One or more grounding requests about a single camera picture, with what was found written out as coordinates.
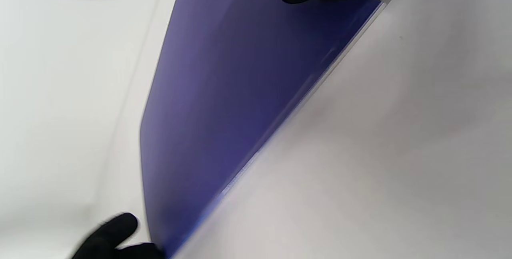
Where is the person's left hand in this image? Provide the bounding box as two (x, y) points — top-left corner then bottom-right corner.
(70, 212), (166, 259)

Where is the blue folder with clear sleeves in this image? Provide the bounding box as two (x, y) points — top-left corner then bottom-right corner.
(140, 0), (387, 258)

